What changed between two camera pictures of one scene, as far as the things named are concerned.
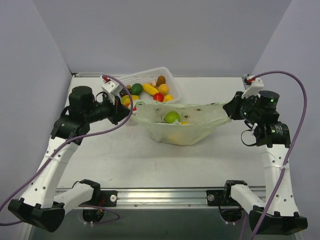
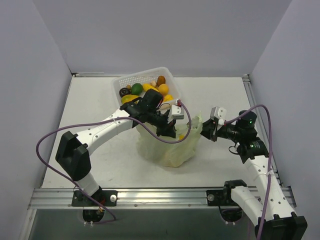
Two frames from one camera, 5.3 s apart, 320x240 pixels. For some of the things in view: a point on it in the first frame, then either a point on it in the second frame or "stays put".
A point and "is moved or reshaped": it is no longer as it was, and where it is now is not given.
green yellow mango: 126,100 stays put
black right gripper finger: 233,107 -> 210,129
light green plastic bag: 197,120 is moved or reshaped
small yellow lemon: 168,97 stays put
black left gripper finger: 122,111 -> 167,131
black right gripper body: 234,107 -> 213,131
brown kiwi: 161,80 stays put
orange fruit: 163,88 stays put
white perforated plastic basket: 145,77 stays put
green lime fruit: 137,89 stays put
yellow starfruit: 150,89 stays put
